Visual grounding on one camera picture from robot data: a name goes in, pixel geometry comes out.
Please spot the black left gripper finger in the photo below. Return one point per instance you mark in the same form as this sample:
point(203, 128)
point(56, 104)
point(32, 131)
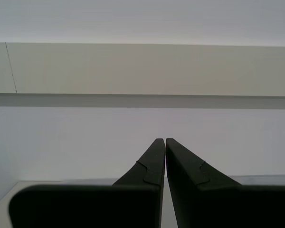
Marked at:
point(97, 206)
point(216, 204)

